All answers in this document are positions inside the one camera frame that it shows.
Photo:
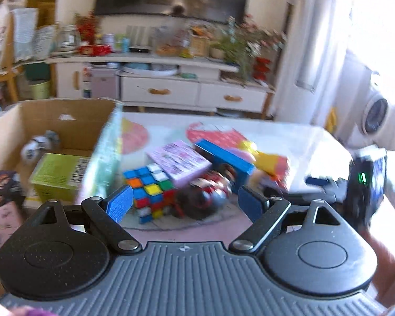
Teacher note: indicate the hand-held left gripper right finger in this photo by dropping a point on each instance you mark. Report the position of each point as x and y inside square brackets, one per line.
[250, 202]

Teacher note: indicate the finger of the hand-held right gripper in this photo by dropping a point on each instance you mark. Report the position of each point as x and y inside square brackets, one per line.
[326, 182]
[299, 196]

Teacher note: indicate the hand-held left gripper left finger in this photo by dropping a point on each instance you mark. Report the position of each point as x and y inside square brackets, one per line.
[120, 202]

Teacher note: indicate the multicoloured puzzle cube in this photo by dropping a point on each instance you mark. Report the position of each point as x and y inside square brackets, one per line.
[149, 191]

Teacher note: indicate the yellow pink toy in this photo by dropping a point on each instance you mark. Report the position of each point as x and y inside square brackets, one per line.
[270, 164]

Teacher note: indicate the red black toy figure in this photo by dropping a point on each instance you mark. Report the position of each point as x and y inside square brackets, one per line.
[204, 194]

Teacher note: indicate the blue rectangular box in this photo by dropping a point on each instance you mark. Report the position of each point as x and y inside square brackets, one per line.
[223, 158]

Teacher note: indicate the green cartoon toy box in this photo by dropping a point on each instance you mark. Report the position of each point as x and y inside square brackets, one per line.
[57, 174]

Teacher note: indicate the lilac printed toy box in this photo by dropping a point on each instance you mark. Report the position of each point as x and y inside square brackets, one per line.
[179, 163]

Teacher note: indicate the green printed cardboard box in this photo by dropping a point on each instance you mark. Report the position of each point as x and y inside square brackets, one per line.
[69, 121]

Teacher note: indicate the white astronaut toy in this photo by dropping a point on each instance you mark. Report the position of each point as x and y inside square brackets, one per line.
[38, 146]

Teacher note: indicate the dark space-print folding cube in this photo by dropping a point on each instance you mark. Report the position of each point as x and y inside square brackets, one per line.
[5, 186]

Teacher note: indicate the pink blue building-block toy box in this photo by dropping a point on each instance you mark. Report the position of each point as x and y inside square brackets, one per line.
[1, 230]

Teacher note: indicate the person's right hand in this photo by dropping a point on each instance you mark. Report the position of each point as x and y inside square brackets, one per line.
[388, 270]

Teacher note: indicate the white round fan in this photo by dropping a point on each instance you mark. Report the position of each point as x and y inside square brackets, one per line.
[378, 115]

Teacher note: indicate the pink storage box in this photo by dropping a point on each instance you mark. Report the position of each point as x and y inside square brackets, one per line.
[105, 84]

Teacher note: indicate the white tv cabinet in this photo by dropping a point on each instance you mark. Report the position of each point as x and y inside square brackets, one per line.
[171, 85]

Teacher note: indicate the red vase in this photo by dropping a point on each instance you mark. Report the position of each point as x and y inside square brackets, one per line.
[260, 68]

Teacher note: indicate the round white blue tray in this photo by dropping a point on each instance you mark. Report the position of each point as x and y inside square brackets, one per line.
[149, 69]

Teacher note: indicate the mint green flat box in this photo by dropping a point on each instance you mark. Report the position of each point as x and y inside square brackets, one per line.
[188, 75]

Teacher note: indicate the green waste bin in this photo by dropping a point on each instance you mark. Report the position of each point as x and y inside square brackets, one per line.
[38, 84]

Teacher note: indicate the white standing air conditioner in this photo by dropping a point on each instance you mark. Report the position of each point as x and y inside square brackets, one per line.
[319, 29]

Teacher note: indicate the red flat box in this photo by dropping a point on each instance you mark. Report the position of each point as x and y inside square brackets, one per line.
[95, 50]

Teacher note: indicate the black router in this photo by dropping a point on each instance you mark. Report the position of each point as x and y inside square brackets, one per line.
[139, 47]

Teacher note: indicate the potted flowering plant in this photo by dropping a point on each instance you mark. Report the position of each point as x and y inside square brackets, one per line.
[243, 46]

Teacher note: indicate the metal tin can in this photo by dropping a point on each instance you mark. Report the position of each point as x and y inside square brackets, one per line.
[108, 40]

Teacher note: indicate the wooden chair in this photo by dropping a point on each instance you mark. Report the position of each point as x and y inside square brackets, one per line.
[8, 79]

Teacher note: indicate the clear plastic bag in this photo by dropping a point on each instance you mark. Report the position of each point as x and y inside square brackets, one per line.
[171, 41]

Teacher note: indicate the glass kettle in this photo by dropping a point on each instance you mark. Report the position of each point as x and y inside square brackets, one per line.
[67, 41]

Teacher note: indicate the red berry branches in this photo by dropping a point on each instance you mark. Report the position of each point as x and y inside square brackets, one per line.
[85, 28]

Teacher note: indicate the chair with lace cover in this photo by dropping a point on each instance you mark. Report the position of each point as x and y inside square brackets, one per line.
[25, 34]

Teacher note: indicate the wooden picture frame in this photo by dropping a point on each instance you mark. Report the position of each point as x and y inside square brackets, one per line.
[199, 45]

